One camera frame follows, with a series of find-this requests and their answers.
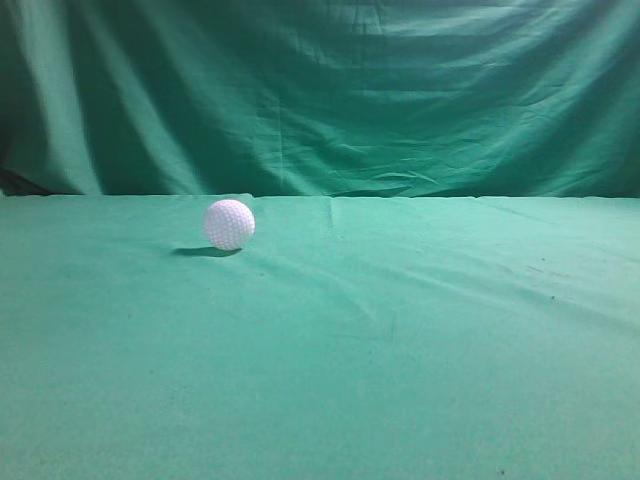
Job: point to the white dimpled golf ball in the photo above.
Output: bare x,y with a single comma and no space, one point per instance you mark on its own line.
229,224

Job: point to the green table cloth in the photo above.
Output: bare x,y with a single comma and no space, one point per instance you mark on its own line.
352,338

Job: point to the green backdrop cloth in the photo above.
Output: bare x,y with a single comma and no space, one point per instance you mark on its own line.
329,98

